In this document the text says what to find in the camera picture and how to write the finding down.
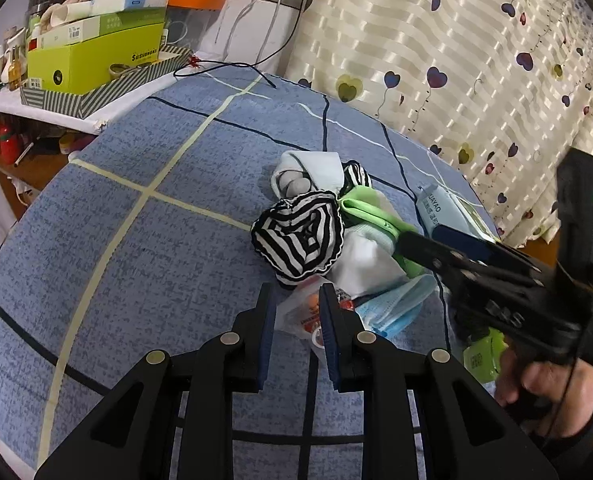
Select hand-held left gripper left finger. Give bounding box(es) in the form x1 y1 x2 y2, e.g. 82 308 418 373
35 282 277 480

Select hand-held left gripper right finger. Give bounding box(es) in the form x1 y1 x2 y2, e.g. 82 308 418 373
319 282 560 480

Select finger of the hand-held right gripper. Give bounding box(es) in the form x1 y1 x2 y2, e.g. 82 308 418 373
433 223 546 277
397 232 538 287

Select clear plastic packet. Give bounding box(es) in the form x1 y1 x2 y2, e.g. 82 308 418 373
275 275 360 363

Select plain white sock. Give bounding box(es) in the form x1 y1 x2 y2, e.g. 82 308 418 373
331 225 410 299

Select blue face mask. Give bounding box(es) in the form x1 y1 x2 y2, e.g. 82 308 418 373
355 274 436 339

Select lime green sock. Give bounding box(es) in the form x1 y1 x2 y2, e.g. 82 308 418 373
337 186 426 279

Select black white striped sock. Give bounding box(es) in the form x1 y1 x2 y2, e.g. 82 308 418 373
250 191 346 291
341 160 373 195

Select person's right forearm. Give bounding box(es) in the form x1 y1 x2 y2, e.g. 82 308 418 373
539 395 593 473

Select person's right hand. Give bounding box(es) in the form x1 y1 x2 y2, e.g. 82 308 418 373
494 347 593 426

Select wet wipes pack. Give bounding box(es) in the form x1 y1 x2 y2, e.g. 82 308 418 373
417 183 478 242

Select green container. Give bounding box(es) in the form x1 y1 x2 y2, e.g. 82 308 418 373
463 329 508 384

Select blue checked bedsheet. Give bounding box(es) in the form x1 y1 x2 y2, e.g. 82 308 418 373
0 67 500 480

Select heart print curtain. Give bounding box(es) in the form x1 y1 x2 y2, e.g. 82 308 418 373
275 0 593 250

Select white side table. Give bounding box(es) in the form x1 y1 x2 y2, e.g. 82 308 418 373
0 0 305 137

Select striped cardboard box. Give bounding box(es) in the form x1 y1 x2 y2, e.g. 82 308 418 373
20 45 193 121

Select clear plastic container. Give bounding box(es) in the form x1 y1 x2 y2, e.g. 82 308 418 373
164 7 228 59

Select red bottle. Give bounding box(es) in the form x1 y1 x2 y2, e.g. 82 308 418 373
0 122 20 167

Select lime green cardboard box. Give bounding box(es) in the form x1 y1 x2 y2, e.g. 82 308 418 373
26 22 166 96

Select white green flat box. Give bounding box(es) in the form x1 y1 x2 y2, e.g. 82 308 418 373
40 7 170 52

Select amber glass bottle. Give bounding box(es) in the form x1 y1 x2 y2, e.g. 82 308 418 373
6 45 27 92

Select white rolled tube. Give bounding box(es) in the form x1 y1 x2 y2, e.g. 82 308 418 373
49 2 95 29

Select black cable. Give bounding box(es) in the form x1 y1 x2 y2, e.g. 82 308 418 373
172 59 278 91

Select white cables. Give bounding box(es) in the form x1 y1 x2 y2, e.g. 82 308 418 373
215 0 308 67

